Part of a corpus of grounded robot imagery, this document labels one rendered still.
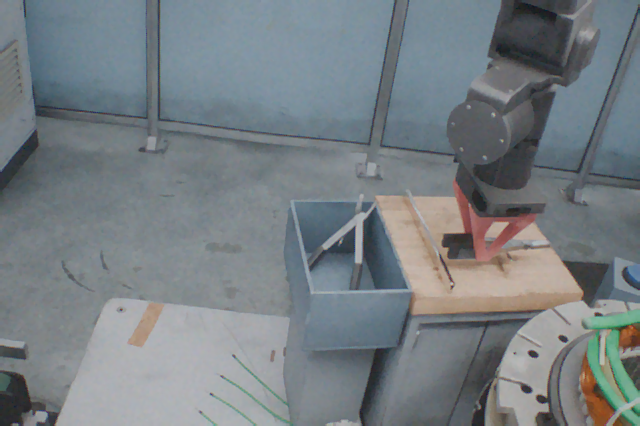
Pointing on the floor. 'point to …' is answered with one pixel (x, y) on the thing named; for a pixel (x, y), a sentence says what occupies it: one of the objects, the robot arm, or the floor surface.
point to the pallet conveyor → (17, 391)
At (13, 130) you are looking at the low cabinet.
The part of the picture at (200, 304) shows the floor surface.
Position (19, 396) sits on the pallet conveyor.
